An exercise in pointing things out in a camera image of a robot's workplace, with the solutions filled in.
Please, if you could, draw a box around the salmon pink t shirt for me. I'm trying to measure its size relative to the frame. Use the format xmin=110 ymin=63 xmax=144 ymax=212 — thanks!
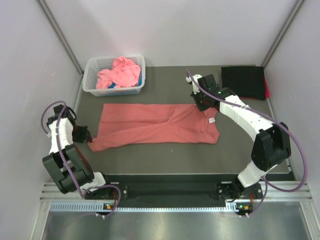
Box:
xmin=88 ymin=103 xmax=220 ymax=152

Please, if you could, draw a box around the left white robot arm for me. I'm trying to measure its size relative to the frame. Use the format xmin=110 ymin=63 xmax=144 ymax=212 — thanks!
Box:
xmin=40 ymin=101 xmax=116 ymax=200

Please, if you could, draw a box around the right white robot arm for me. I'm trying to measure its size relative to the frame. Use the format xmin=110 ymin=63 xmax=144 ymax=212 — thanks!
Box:
xmin=186 ymin=74 xmax=292 ymax=201

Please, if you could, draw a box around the folded black t shirt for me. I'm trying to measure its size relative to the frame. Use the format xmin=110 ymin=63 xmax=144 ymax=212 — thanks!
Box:
xmin=221 ymin=66 xmax=267 ymax=100

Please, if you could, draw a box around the folded red t shirt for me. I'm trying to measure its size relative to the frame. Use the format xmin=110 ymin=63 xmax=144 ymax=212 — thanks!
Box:
xmin=264 ymin=78 xmax=270 ymax=99

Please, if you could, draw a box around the white plastic basket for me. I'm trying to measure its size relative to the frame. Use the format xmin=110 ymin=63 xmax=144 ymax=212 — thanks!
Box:
xmin=82 ymin=54 xmax=146 ymax=97

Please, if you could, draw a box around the pink t shirt in basket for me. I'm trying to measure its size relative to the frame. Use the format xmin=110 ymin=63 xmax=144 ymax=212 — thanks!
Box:
xmin=96 ymin=56 xmax=141 ymax=89

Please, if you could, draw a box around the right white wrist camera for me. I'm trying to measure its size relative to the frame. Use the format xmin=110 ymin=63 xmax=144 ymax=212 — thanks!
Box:
xmin=185 ymin=74 xmax=203 ymax=95

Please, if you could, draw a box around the slotted grey cable duct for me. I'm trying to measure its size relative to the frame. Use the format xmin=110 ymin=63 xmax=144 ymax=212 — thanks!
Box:
xmin=50 ymin=202 xmax=252 ymax=213

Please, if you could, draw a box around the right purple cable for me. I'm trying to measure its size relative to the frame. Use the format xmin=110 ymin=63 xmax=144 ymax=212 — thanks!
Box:
xmin=185 ymin=69 xmax=309 ymax=218

